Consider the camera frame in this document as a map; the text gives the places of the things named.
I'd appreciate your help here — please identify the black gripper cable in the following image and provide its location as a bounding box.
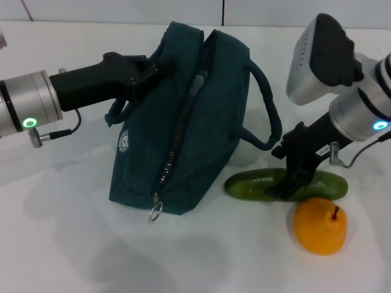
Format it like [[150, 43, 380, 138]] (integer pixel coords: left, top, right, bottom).
[[39, 107, 83, 140], [329, 128, 391, 169]]

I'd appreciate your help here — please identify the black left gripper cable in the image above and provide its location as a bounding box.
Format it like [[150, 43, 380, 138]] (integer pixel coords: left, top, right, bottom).
[[39, 107, 83, 140]]

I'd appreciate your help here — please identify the green cucumber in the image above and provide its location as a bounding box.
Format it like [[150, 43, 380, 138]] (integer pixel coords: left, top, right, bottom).
[[224, 167, 349, 203]]

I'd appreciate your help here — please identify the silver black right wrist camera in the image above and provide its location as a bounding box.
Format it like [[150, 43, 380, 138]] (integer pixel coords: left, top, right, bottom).
[[286, 13, 365, 106]]

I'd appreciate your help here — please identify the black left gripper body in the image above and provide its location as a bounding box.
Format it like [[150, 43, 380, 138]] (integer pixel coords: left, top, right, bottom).
[[48, 52, 139, 112]]

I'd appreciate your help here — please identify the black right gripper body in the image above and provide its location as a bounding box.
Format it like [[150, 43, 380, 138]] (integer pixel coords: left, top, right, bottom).
[[288, 113, 341, 168]]

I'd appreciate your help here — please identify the metal zipper pull ring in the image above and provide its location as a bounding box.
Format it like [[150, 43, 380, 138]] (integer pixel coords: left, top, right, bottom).
[[148, 202, 164, 225]]

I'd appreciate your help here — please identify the dark teal insulated lunch bag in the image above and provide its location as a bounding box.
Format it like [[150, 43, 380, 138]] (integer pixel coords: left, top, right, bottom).
[[104, 20, 282, 216]]

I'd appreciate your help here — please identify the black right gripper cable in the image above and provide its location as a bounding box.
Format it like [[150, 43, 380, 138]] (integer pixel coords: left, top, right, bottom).
[[329, 128, 391, 169]]

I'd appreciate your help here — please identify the orange-yellow pear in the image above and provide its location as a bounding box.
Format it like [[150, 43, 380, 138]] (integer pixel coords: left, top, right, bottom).
[[293, 197, 348, 256]]

